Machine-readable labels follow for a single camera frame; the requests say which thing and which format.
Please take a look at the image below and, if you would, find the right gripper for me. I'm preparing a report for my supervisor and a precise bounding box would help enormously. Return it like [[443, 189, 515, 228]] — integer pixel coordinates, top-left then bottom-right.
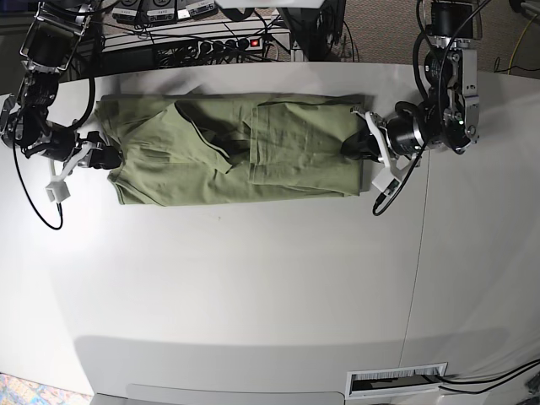
[[86, 131, 122, 170]]

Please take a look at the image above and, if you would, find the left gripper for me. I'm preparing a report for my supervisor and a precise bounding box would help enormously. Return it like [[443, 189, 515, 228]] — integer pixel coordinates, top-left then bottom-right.
[[340, 129, 380, 162]]

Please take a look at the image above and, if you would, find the green T-shirt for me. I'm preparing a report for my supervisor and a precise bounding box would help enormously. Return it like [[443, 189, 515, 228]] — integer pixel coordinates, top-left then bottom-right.
[[94, 93, 363, 207]]

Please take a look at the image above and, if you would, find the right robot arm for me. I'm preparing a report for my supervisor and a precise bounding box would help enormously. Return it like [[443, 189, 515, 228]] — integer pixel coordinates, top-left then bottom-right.
[[1, 1, 122, 170]]

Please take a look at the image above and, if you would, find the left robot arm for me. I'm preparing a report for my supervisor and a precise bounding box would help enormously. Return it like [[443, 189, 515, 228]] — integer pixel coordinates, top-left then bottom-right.
[[341, 1, 484, 162]]

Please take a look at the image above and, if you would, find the black power strip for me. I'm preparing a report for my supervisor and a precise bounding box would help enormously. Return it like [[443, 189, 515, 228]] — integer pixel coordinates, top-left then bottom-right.
[[156, 36, 265, 61]]

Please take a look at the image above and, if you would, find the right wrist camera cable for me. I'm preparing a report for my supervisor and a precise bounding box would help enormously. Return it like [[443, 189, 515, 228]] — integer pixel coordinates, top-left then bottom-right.
[[11, 75, 96, 231]]

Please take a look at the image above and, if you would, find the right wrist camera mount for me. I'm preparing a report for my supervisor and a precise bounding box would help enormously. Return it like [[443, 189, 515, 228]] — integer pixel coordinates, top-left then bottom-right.
[[46, 131, 107, 204]]

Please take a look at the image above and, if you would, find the yellow cable on floor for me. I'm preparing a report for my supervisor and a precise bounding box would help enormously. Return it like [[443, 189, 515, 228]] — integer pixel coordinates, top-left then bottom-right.
[[494, 12, 537, 75]]

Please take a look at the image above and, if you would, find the table cable grommet box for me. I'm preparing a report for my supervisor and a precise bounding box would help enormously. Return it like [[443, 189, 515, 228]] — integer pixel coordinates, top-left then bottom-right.
[[345, 363, 448, 400]]

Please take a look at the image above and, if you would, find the black cable lower right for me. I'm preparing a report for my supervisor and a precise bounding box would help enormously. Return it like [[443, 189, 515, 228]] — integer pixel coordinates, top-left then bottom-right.
[[438, 361, 540, 396]]

